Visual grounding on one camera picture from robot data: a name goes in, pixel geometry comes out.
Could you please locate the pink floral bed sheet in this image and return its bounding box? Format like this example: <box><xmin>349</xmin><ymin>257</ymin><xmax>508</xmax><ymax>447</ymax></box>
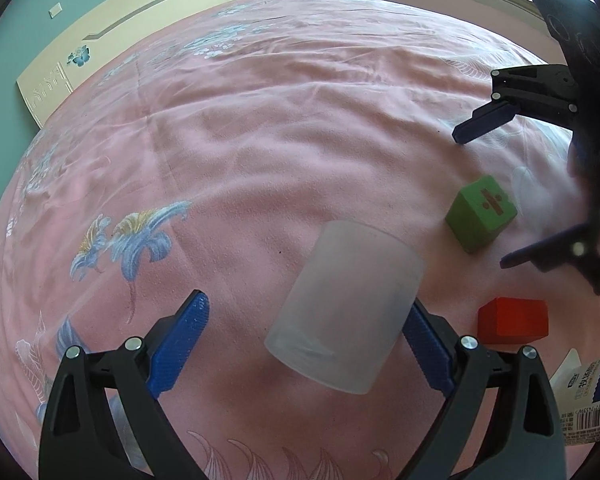
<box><xmin>0</xmin><ymin>0</ymin><xmax>600</xmax><ymax>479</ymax></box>

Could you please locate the wall socket left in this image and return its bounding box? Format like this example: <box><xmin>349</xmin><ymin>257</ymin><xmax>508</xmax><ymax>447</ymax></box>
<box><xmin>48</xmin><ymin>2</ymin><xmax>62</xmax><ymax>18</ymax></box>

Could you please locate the dark green cube block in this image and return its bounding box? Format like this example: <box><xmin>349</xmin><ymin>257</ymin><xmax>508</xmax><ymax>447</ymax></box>
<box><xmin>445</xmin><ymin>176</ymin><xmax>517</xmax><ymax>254</ymax></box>

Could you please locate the red block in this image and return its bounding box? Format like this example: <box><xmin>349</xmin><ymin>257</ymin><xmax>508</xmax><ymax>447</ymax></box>
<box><xmin>477</xmin><ymin>297</ymin><xmax>550</xmax><ymax>344</ymax></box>

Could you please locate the translucent plastic cup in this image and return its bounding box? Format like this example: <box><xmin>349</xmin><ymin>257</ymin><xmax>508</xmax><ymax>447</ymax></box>
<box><xmin>264</xmin><ymin>220</ymin><xmax>426</xmax><ymax>394</ymax></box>

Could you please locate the cream bed headboard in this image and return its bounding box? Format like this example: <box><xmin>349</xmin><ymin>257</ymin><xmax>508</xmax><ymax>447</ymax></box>
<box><xmin>17</xmin><ymin>0</ymin><xmax>234</xmax><ymax>127</ymax></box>

